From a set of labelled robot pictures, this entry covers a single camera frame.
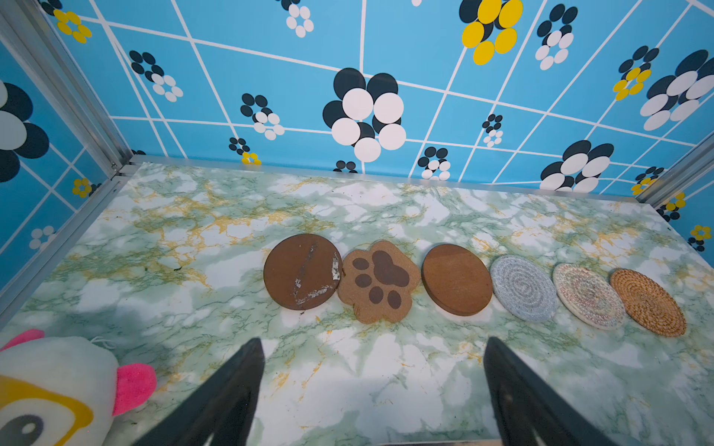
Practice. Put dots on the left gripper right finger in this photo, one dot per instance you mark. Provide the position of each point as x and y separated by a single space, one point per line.
527 410

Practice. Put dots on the plush toy white pink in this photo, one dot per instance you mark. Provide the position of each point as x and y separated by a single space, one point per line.
66 390

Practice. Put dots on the brown wooden round coaster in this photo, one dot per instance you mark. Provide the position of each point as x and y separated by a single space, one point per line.
457 280

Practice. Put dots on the rattan round coaster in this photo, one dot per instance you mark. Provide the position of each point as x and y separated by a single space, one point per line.
648 303

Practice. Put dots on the cork paw print coaster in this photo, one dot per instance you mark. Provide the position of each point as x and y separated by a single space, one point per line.
378 283

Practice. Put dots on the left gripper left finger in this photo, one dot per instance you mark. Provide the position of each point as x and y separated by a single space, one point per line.
221 411

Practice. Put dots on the multicolour woven round coaster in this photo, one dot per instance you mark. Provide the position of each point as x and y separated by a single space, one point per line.
589 297

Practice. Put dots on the grey woven round coaster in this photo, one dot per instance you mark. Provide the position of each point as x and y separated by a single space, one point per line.
524 289

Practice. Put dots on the dark brown round coaster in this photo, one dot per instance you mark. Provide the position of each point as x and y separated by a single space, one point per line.
303 272

